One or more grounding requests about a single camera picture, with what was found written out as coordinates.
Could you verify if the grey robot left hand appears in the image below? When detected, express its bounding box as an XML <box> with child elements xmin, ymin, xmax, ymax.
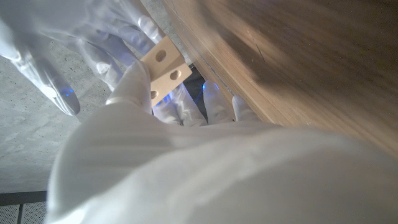
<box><xmin>45</xmin><ymin>59</ymin><xmax>398</xmax><ymax>224</ymax></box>

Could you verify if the black backdrop curtain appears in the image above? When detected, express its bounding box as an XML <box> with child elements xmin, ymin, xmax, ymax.
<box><xmin>182</xmin><ymin>63</ymin><xmax>208</xmax><ymax>121</ymax></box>

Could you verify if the wooden block with holes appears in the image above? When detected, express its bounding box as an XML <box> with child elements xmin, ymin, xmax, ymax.
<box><xmin>139</xmin><ymin>35</ymin><xmax>193</xmax><ymax>108</ymax></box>

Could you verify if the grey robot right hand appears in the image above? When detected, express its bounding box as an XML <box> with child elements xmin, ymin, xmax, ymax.
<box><xmin>0</xmin><ymin>0</ymin><xmax>165</xmax><ymax>116</ymax></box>

